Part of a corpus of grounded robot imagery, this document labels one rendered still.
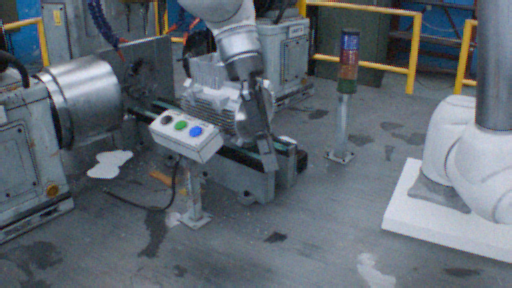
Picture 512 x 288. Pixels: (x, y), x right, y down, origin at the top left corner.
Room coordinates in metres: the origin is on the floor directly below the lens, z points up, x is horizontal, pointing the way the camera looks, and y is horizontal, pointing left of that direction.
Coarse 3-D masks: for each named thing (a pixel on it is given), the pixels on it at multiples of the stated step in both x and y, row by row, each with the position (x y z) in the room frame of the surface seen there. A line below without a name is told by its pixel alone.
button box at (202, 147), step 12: (156, 120) 0.85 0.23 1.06; (192, 120) 0.82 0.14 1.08; (156, 132) 0.82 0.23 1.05; (168, 132) 0.80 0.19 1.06; (180, 132) 0.79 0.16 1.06; (204, 132) 0.77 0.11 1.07; (216, 132) 0.77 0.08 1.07; (168, 144) 0.81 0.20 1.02; (180, 144) 0.77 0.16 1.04; (192, 144) 0.74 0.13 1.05; (204, 144) 0.75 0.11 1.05; (216, 144) 0.77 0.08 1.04; (192, 156) 0.76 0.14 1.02; (204, 156) 0.74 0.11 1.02
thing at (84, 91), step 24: (48, 72) 0.97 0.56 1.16; (72, 72) 0.99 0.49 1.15; (96, 72) 1.02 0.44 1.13; (48, 96) 0.92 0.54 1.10; (72, 96) 0.93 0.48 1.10; (96, 96) 0.98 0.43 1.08; (120, 96) 1.03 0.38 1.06; (72, 120) 0.91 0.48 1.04; (96, 120) 0.96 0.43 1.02; (120, 120) 1.03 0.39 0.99; (72, 144) 0.93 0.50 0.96
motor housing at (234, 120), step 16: (224, 80) 1.02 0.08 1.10; (208, 96) 1.01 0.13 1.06; (272, 96) 1.06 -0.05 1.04; (192, 112) 1.03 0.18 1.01; (208, 112) 0.99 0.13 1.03; (224, 112) 0.95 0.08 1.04; (240, 112) 1.12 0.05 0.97; (272, 112) 1.06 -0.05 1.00; (224, 128) 0.95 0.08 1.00; (240, 128) 1.07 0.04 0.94
